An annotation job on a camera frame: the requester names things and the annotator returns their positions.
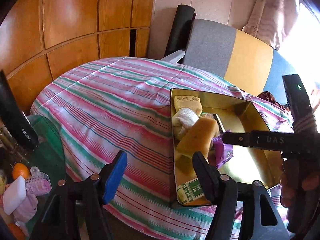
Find green white small box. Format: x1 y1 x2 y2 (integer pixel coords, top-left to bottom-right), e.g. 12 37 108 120
177 178 204 205

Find purple snack packet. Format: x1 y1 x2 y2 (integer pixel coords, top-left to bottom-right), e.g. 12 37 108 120
212 130 233 168

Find large yellow sponge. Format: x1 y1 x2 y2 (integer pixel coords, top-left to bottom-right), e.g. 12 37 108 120
176 117 219 159

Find white knitted cloth roll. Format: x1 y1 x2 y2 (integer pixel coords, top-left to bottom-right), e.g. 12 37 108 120
171 108 199 140

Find small yellow sponge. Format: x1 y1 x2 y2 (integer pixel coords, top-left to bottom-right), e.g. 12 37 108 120
174 95 202 116

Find person right hand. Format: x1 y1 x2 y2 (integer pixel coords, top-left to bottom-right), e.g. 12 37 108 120
279 160 319 207

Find pink hair rollers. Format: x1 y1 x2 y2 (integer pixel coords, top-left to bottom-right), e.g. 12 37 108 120
25 166 52 196

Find dark red cloth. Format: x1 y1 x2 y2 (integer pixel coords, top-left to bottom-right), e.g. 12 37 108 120
258 91 290 112

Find white sponge block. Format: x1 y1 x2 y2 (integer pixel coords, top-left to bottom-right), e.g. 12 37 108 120
3 176 26 215

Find orange fruit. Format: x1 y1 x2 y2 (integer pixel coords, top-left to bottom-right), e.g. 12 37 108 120
12 163 30 180

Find gold metal tin tray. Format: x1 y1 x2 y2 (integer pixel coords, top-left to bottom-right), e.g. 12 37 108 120
170 88 284 209

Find striped pink green bedsheet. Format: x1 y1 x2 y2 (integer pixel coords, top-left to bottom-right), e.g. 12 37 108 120
31 57 293 239

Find grey yellow blue chair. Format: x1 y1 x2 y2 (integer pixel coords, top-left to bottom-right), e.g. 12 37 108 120
163 19 296 105

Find black rolled mat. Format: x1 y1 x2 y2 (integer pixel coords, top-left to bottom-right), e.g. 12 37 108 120
164 4 196 56

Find wooden wardrobe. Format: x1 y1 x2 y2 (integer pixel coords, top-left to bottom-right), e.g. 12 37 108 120
1 0 153 113

